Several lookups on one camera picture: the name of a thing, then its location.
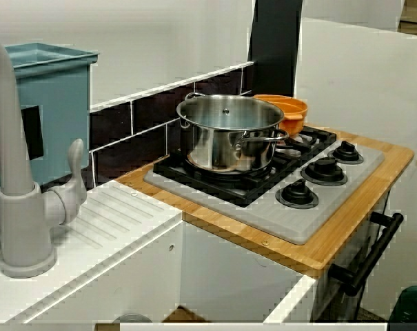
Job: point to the dark tile backsplash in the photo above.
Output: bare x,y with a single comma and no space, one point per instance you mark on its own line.
149,113

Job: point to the teal plastic bin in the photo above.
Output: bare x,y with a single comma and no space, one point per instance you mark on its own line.
60,103

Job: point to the green object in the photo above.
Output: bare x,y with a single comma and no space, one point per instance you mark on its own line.
415,305

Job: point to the grey stove top plate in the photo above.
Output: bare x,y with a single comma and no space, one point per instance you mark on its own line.
280,220

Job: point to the wooden countertop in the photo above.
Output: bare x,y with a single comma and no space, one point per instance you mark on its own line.
332,248

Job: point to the white oven door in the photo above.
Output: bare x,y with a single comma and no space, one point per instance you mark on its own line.
325,303

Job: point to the orange plastic pot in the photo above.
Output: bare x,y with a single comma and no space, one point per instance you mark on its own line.
294,120

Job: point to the grey round disc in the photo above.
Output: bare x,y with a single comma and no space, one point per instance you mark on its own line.
132,319

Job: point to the black back panel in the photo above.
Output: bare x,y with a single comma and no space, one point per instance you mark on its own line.
273,51

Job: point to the brown flat item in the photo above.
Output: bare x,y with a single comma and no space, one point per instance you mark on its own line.
185,316

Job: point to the white sink counter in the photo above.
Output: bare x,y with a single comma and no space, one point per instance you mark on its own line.
118,213

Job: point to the black stove grate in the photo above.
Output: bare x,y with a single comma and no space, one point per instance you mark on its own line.
208,179

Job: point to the black stove knob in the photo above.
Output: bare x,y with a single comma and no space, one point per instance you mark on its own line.
323,170
297,194
347,151

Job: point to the stainless steel pot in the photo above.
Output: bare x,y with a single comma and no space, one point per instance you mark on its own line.
222,151

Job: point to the grey toy faucet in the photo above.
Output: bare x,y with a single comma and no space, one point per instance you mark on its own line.
18,220

